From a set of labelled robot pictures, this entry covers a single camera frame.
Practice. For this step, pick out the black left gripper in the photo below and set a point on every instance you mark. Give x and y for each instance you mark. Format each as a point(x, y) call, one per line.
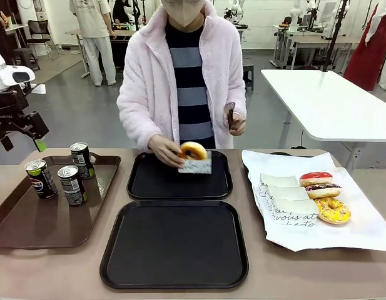
point(6, 106)

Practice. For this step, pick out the black Pepsi can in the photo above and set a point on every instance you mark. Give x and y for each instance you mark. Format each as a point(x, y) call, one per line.
point(41, 181)

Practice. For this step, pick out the black can with green stripe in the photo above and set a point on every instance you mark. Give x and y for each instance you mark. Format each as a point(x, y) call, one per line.
point(83, 161)
point(72, 187)

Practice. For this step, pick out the plain glazed donut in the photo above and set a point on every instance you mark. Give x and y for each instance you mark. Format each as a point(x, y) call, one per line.
point(199, 151)

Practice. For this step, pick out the metal serving tongs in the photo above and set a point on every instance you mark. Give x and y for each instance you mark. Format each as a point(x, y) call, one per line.
point(231, 112)

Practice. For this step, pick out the red iced donut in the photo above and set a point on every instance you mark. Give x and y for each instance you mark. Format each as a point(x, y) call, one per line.
point(316, 178)

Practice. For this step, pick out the chocolate sprinkle donut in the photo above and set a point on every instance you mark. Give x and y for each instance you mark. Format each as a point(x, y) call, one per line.
point(324, 190)

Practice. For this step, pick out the yellow iced donut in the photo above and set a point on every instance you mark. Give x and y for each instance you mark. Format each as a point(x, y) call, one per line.
point(335, 212)

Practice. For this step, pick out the person's right forearm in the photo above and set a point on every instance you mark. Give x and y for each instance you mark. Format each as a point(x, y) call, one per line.
point(136, 118)

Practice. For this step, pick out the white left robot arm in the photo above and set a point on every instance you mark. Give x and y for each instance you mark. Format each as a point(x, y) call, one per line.
point(2, 56)

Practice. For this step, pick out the person's left forearm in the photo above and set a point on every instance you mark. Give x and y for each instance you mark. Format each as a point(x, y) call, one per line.
point(238, 104)

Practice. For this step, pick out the person's right hand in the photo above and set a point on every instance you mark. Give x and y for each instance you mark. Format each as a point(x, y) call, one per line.
point(164, 151)

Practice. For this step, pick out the person's left hand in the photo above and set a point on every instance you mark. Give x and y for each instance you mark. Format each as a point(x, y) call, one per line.
point(239, 126)

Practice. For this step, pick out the black plastic stool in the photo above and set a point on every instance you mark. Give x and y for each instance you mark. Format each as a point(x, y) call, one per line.
point(25, 57)

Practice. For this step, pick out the brown plastic tray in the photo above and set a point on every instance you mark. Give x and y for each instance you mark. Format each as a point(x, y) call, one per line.
point(55, 218)

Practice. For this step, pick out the black office chair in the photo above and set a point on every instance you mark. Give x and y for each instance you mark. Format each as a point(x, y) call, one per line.
point(39, 34)

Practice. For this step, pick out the figure in white clothes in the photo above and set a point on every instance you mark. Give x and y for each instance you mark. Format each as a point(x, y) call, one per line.
point(92, 37)

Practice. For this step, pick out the person in pink jacket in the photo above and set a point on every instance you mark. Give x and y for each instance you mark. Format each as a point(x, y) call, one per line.
point(145, 87)

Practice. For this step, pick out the small black tray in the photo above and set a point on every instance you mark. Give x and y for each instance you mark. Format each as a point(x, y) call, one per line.
point(167, 184)

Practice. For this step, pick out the blue striped sweater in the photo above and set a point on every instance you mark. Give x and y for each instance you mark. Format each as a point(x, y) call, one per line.
point(189, 93)

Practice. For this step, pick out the large black tray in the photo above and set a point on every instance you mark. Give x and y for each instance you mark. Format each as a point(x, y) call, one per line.
point(174, 247)

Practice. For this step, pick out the beige face mask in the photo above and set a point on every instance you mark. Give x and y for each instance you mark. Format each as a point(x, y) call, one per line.
point(184, 14)

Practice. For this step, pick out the dark grey plastic stool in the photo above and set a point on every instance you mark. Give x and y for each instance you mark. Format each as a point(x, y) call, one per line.
point(248, 75)

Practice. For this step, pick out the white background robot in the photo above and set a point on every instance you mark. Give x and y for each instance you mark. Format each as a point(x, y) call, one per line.
point(233, 11)

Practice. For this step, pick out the grey background workbench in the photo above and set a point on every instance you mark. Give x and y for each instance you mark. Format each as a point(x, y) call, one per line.
point(305, 42)

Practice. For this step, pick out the white paper sheet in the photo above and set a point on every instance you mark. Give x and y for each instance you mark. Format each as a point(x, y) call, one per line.
point(305, 234)

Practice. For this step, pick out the white table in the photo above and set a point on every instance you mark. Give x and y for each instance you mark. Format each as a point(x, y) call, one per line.
point(330, 100)

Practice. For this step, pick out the black stand pole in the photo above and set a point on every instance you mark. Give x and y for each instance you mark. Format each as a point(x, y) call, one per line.
point(333, 37)

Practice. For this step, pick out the mannequin in red dress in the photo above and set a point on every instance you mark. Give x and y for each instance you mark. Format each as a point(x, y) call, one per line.
point(368, 53)

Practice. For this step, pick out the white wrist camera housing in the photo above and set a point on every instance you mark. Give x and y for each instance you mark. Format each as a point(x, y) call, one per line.
point(17, 75)

